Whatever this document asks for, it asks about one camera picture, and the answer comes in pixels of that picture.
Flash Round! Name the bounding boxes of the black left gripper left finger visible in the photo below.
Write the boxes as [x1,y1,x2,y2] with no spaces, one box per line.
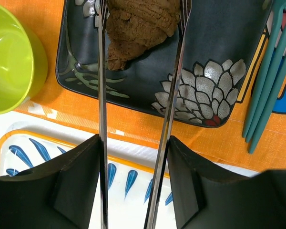
[0,135,100,229]

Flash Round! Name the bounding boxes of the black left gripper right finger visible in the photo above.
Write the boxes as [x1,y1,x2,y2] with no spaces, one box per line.
[168,136,286,229]

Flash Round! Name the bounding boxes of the silver metal tongs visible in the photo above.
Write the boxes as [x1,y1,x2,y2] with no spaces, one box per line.
[98,0,192,229]

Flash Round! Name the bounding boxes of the brown croissant bread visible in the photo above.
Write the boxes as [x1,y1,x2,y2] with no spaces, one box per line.
[106,0,181,71]

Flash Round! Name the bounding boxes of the white blue-patterned rectangular plate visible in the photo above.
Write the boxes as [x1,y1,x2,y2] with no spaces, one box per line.
[0,130,176,229]

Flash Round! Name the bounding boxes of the orange cartoon placemat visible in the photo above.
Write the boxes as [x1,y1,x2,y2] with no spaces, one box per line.
[0,0,286,171]

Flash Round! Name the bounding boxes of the teal plastic spoon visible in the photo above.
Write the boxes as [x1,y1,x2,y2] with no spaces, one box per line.
[245,0,286,154]

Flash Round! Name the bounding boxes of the green small bowl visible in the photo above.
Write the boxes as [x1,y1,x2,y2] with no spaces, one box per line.
[0,5,48,114]

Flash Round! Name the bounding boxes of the black floral square plate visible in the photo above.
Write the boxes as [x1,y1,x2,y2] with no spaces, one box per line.
[56,0,272,127]

